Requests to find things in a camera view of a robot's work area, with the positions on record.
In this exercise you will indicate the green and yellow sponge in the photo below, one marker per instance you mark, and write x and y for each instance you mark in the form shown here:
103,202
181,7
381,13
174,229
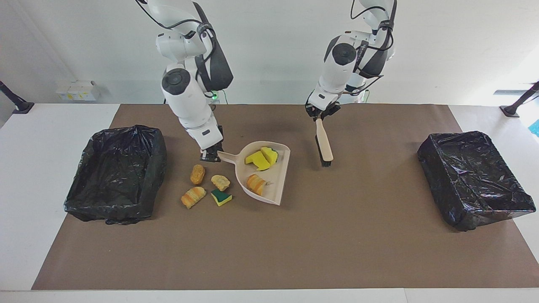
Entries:
222,198

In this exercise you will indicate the squarish yellow sponge piece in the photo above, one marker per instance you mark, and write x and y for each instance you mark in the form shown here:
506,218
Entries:
270,155

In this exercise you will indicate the brown table mat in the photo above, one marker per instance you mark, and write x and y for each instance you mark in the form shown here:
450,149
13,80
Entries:
379,261

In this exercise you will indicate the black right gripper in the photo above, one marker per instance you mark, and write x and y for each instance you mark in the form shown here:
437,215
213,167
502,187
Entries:
212,149

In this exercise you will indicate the pale bread piece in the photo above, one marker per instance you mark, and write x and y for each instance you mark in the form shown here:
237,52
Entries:
220,182

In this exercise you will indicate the pale torn bread chunk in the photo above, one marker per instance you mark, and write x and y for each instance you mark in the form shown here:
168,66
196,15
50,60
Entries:
256,184

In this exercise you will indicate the striped croissant bread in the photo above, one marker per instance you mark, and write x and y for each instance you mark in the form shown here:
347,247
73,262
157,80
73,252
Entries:
193,197

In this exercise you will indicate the beige plastic dustpan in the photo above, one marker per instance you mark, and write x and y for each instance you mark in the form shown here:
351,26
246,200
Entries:
278,181

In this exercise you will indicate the notched yellow sponge piece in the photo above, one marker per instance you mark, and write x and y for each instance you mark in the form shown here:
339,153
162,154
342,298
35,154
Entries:
254,159

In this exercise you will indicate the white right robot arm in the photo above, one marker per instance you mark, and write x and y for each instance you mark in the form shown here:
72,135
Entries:
185,97

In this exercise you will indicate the black bag-lined bin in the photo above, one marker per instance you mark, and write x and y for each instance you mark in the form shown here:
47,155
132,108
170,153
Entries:
476,181
118,176

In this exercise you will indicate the oval brown bread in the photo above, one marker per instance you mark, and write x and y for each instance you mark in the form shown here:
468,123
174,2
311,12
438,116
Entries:
197,174

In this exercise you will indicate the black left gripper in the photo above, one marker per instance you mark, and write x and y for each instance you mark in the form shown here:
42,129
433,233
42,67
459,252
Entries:
322,111

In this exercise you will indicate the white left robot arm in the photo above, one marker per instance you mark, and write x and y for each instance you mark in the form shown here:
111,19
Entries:
337,71

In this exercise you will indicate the black camera stand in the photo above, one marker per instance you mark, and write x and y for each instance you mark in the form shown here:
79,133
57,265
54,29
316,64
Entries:
516,107
17,103

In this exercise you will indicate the blue object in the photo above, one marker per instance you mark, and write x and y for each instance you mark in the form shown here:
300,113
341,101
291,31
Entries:
536,128

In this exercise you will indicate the beige hand brush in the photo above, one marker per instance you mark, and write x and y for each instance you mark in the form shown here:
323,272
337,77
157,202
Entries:
324,143

